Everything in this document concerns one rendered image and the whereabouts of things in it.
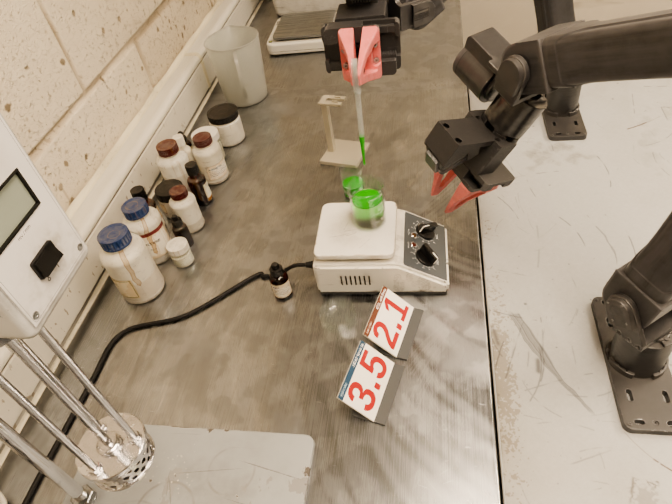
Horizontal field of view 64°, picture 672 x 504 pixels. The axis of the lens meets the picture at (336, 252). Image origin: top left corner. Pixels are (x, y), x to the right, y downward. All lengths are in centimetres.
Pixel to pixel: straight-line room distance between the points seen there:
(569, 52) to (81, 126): 79
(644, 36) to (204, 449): 65
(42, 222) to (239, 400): 47
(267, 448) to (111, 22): 85
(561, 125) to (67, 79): 91
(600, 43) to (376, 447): 50
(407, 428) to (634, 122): 78
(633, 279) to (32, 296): 57
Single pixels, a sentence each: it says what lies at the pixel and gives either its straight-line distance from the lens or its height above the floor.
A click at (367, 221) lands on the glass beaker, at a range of 79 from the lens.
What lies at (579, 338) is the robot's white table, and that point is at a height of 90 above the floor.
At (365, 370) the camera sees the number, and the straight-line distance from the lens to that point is 72.
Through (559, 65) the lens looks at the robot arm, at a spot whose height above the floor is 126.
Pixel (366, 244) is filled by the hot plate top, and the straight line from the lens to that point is 79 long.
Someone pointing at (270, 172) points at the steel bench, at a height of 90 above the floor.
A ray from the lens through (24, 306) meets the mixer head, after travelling 35.
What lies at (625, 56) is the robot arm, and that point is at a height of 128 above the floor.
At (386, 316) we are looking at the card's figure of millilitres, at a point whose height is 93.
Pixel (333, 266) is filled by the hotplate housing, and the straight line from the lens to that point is 79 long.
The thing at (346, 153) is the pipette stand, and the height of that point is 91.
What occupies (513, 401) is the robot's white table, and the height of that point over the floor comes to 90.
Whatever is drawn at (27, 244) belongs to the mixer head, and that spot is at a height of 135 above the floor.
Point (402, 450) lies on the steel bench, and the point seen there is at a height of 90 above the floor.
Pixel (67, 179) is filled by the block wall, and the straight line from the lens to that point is 102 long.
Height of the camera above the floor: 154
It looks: 45 degrees down
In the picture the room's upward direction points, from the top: 11 degrees counter-clockwise
